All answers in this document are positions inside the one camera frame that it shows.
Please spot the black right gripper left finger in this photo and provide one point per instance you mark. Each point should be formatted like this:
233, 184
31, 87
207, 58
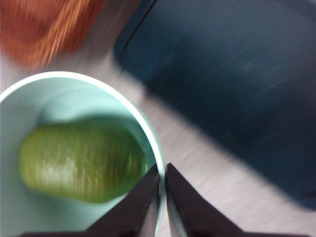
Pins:
130, 217

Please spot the black rectangular tray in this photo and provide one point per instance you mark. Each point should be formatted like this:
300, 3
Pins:
234, 86

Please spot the teal ceramic bowl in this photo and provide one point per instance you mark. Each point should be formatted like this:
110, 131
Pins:
74, 103

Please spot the brown wicker basket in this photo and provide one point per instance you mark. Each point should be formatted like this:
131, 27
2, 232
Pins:
37, 29

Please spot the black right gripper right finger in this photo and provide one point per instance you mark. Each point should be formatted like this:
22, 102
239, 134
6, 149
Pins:
195, 217

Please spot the green avocado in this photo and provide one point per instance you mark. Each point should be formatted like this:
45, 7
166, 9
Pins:
81, 163

